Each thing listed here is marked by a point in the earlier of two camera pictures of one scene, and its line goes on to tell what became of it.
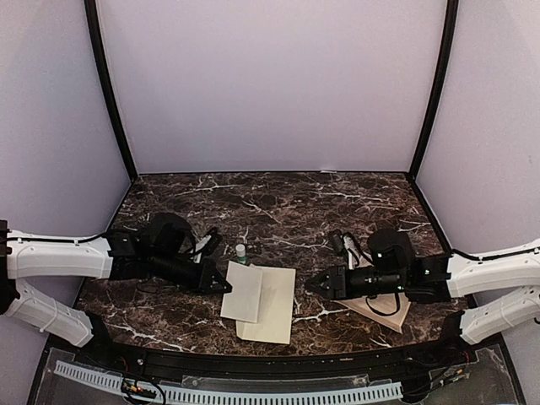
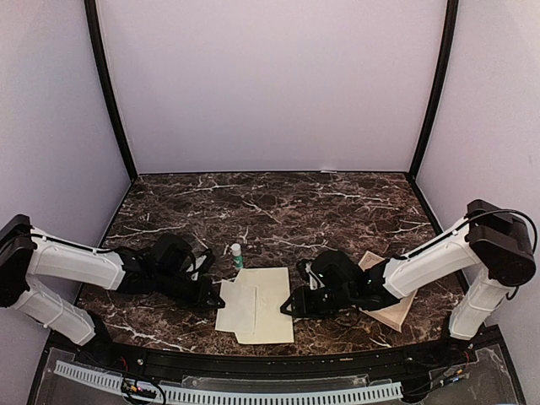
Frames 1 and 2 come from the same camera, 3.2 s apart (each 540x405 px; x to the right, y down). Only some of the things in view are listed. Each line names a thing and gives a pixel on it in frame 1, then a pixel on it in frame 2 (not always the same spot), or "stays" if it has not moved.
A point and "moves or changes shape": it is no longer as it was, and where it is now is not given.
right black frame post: [451, 15] stays
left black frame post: [91, 12] stays
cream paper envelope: [275, 308] moves or changes shape
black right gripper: [337, 277] → [303, 307]
